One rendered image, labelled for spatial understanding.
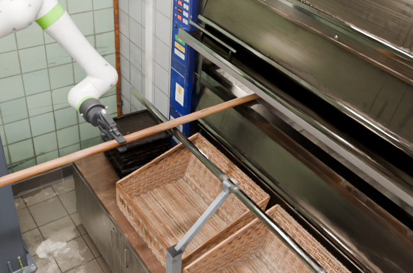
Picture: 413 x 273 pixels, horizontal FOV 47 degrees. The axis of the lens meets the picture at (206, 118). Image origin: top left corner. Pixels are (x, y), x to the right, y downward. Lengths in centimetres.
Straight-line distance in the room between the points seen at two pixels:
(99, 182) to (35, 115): 77
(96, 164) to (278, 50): 128
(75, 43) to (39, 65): 101
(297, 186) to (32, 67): 171
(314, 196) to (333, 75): 52
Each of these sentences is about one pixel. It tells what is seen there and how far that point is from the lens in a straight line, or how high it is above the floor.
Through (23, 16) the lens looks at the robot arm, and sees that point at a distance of 179.
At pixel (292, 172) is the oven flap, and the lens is 200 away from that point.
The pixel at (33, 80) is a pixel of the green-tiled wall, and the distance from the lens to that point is 300.
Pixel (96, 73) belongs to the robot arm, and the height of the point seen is 130.
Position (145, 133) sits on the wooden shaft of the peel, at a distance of 183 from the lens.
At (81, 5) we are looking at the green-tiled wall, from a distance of 292.
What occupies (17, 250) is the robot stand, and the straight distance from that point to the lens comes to 286.
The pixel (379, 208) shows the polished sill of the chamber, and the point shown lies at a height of 117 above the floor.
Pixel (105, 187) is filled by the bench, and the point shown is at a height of 58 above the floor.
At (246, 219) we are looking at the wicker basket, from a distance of 212.
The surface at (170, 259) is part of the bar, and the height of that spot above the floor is 93.
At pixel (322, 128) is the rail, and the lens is 157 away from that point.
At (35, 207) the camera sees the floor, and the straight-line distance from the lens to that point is 332.
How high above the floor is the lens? 229
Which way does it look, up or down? 34 degrees down
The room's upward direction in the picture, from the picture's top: 5 degrees clockwise
